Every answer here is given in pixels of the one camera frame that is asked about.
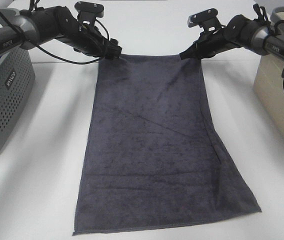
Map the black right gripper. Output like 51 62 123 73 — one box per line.
179 14 246 60

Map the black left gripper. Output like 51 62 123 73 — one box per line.
54 6 122 60

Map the dark grey towel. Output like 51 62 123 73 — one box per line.
74 55 261 235

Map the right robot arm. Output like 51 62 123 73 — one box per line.
179 14 284 91

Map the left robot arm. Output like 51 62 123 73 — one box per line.
0 1 122 61

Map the beige plastic basket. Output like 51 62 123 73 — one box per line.
253 6 284 137

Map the grey perforated plastic basket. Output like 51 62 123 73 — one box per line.
0 17 35 151

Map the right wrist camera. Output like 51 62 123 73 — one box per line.
187 8 222 32

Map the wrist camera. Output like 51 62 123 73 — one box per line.
187 8 222 32
74 1 105 25

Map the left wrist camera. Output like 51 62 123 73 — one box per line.
74 1 105 25

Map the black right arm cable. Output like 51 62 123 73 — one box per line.
253 3 284 36

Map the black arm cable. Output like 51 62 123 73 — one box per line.
0 0 113 65
253 3 284 36

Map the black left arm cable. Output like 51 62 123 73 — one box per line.
0 0 113 65

